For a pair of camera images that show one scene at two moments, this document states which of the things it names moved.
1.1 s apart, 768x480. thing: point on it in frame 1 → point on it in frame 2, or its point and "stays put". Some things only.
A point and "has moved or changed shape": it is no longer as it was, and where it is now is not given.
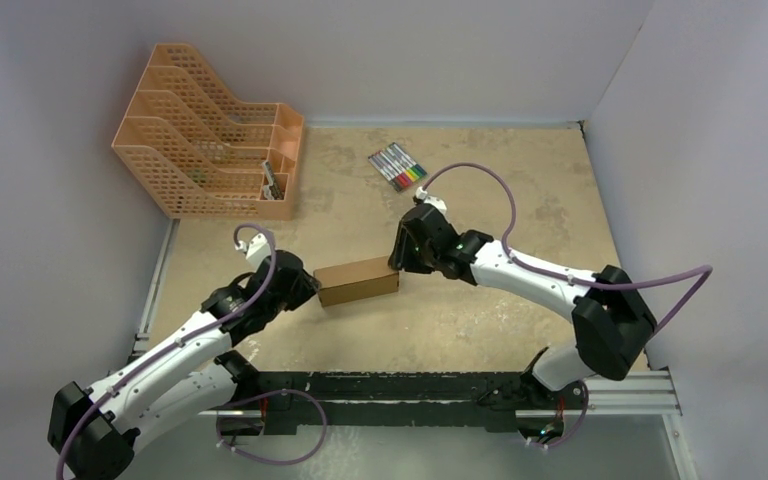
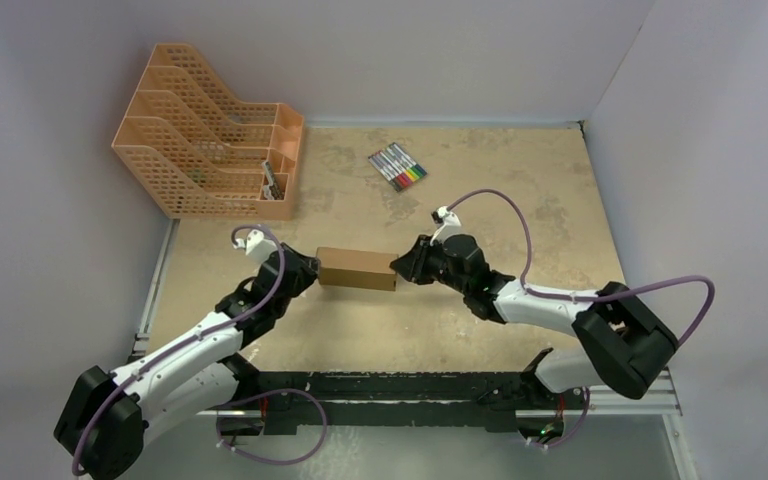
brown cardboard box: [356, 280] has moved or changed shape
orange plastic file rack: [204, 155] stays put
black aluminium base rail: [401, 400] stays put
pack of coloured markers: [399, 168] stays put
